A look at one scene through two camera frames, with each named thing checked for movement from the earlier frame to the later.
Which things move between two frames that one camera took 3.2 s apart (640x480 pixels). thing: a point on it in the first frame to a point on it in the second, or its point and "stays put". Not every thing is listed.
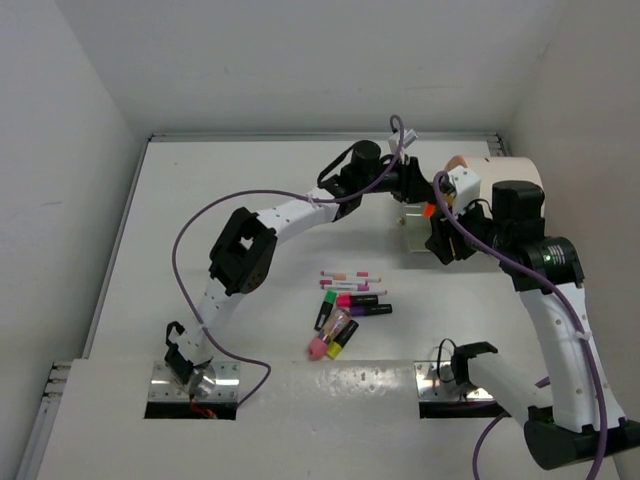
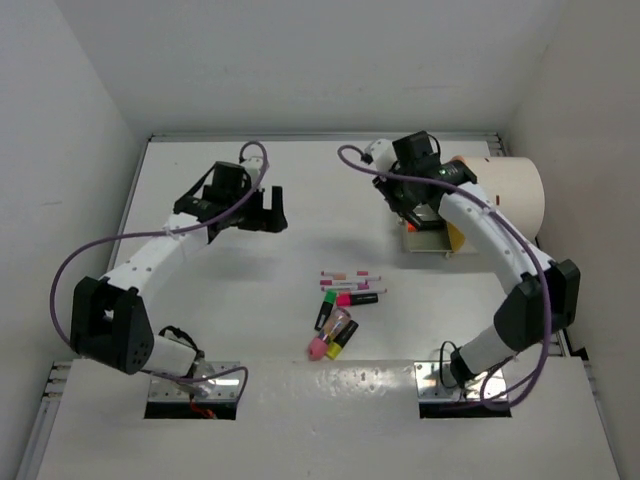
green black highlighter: x=329 y=299 stays put
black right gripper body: x=472 y=222 to x=398 y=193
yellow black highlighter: x=339 y=342 stays put
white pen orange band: x=342 y=276 stays put
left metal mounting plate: x=164 y=387 stays put
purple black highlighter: x=370 y=309 to x=428 y=225
